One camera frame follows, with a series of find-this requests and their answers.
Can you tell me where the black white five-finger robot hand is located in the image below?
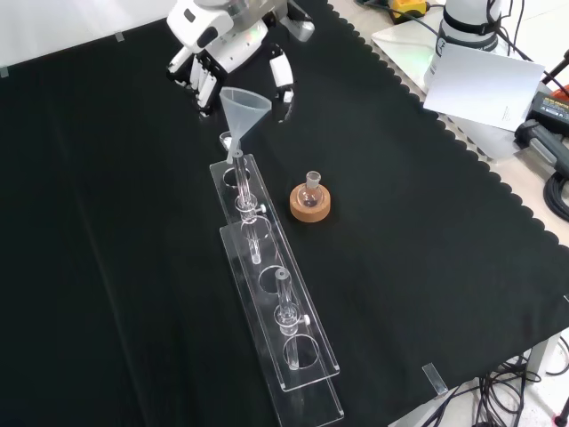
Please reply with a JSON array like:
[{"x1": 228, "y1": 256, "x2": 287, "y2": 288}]
[{"x1": 165, "y1": 0, "x2": 297, "y2": 122}]

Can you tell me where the translucent plastic funnel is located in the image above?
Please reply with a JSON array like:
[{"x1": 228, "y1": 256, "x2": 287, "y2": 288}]
[{"x1": 220, "y1": 87, "x2": 273, "y2": 166}]

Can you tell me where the clear acrylic funnel stand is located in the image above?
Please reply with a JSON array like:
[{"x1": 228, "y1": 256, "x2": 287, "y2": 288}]
[{"x1": 208, "y1": 149, "x2": 346, "y2": 423}]

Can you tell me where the small glass round-bottom flask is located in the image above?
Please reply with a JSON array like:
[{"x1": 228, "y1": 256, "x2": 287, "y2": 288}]
[{"x1": 297, "y1": 170, "x2": 324, "y2": 210}]

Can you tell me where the yellow stop button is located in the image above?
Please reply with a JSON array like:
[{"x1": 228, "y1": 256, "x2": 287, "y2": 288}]
[{"x1": 387, "y1": 0, "x2": 431, "y2": 24}]

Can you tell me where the black bench cloth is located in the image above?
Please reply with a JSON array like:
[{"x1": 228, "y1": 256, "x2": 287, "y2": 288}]
[{"x1": 0, "y1": 0, "x2": 569, "y2": 427}]

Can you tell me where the black grey power plug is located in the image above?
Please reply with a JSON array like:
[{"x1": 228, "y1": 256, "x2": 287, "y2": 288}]
[{"x1": 514, "y1": 118, "x2": 569, "y2": 177}]

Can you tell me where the black tripod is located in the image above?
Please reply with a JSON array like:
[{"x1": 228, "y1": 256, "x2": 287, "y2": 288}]
[{"x1": 540, "y1": 46, "x2": 569, "y2": 93}]

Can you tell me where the black power adapter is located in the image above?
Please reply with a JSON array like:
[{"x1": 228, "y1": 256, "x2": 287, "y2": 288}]
[{"x1": 531, "y1": 86, "x2": 569, "y2": 130}]

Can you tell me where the grey table leg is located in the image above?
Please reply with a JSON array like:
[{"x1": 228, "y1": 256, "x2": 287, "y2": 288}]
[{"x1": 528, "y1": 333, "x2": 562, "y2": 377}]

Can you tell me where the cork ring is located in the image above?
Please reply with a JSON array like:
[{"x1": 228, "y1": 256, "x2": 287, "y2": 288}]
[{"x1": 289, "y1": 186, "x2": 333, "y2": 223}]

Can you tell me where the coiled black cable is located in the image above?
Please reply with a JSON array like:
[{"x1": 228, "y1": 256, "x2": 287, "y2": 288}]
[{"x1": 542, "y1": 171, "x2": 569, "y2": 223}]

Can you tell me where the black floor cable bundle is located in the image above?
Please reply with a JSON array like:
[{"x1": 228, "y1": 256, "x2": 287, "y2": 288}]
[{"x1": 470, "y1": 333, "x2": 569, "y2": 427}]

